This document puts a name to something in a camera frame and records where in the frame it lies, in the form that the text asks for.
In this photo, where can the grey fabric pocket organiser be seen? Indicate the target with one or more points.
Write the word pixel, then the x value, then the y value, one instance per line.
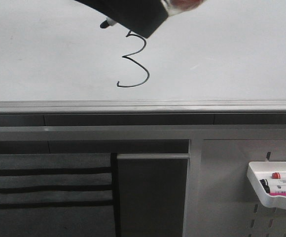
pixel 59 195

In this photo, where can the white plastic marker tray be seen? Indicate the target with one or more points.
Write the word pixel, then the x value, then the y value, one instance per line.
pixel 258 170

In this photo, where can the grey metal pegboard stand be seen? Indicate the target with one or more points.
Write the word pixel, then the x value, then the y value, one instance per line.
pixel 220 200

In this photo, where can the black capped marker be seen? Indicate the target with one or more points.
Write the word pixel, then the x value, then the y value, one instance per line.
pixel 273 182

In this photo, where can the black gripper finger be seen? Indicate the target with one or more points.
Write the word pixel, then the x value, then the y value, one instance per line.
pixel 143 17

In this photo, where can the dark grey flat panel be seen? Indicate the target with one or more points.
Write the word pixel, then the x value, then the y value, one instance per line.
pixel 152 191

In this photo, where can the white whiteboard with aluminium frame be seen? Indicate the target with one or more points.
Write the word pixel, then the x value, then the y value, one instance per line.
pixel 225 56

